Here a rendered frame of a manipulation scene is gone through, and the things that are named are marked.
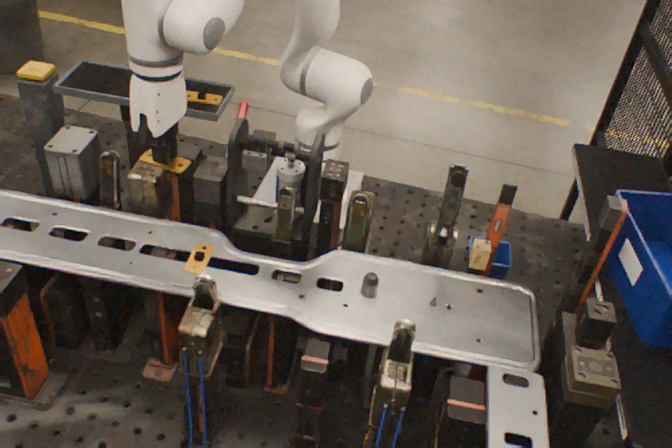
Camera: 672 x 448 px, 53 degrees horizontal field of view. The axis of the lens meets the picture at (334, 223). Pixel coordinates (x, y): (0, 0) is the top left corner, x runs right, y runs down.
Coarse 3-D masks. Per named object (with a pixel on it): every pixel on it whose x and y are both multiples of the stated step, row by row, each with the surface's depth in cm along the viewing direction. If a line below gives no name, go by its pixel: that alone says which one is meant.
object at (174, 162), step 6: (150, 150) 118; (144, 156) 117; (150, 162) 116; (174, 162) 116; (180, 162) 117; (186, 162) 117; (168, 168) 115; (174, 168) 115; (180, 168) 115; (186, 168) 116
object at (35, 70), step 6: (24, 66) 152; (30, 66) 152; (36, 66) 152; (42, 66) 152; (48, 66) 153; (54, 66) 153; (18, 72) 150; (24, 72) 150; (30, 72) 150; (36, 72) 150; (42, 72) 150; (48, 72) 151; (30, 78) 150; (36, 78) 150; (42, 78) 149
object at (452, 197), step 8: (456, 168) 128; (464, 168) 128; (448, 176) 128; (456, 176) 125; (464, 176) 125; (448, 184) 129; (456, 184) 126; (464, 184) 127; (448, 192) 130; (456, 192) 131; (448, 200) 132; (456, 200) 132; (440, 208) 133; (448, 208) 133; (456, 208) 131; (440, 216) 133; (448, 216) 134; (456, 216) 132; (440, 224) 134; (448, 240) 135
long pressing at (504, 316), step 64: (0, 192) 142; (0, 256) 129; (64, 256) 130; (128, 256) 131; (256, 256) 134; (320, 256) 136; (320, 320) 123; (384, 320) 125; (448, 320) 126; (512, 320) 128
